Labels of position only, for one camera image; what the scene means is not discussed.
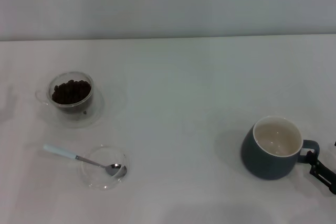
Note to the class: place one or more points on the dark grey ceramic mug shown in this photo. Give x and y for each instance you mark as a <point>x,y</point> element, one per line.
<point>262,163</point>

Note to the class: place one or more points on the coffee beans pile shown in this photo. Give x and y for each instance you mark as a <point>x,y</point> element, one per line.
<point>71,91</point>

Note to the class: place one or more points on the small clear glass dish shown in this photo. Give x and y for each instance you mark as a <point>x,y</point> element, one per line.
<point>105,155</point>

